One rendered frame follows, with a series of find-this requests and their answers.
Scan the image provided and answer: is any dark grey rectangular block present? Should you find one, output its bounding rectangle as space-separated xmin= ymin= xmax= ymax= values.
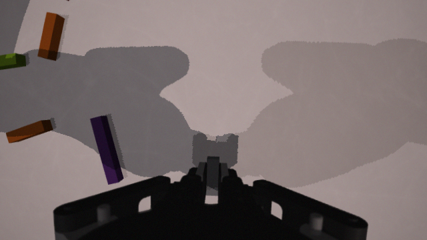
xmin=206 ymin=156 xmax=220 ymax=196

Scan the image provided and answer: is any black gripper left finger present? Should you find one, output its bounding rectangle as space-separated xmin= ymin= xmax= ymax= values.
xmin=53 ymin=162 xmax=207 ymax=240

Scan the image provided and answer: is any purple rod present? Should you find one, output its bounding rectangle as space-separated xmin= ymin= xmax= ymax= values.
xmin=90 ymin=116 xmax=123 ymax=185

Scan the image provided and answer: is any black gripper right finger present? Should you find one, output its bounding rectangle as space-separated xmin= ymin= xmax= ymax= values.
xmin=218 ymin=163 xmax=368 ymax=240

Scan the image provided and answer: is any orange rectangular rod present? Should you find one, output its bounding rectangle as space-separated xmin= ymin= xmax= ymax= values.
xmin=38 ymin=12 xmax=65 ymax=61
xmin=6 ymin=120 xmax=53 ymax=143

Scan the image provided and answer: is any olive green rectangular bar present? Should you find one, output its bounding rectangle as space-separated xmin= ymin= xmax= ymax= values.
xmin=0 ymin=53 xmax=26 ymax=70

